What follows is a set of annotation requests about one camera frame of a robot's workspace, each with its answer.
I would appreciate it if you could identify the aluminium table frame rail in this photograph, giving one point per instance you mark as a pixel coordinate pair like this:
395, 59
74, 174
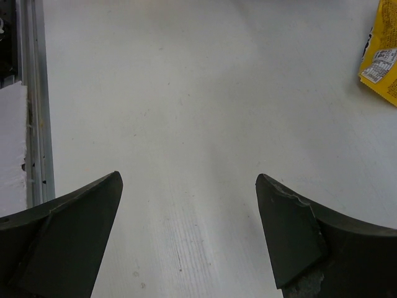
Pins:
24, 61

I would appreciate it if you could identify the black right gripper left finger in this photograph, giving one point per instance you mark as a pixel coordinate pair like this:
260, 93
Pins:
55, 249

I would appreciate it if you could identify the yellow snack packet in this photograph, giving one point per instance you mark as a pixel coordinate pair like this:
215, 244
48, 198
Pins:
378, 64

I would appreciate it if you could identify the white foam board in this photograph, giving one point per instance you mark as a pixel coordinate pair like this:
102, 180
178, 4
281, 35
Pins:
13, 142

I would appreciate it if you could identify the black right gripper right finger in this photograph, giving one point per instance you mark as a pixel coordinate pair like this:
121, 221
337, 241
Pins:
317, 252

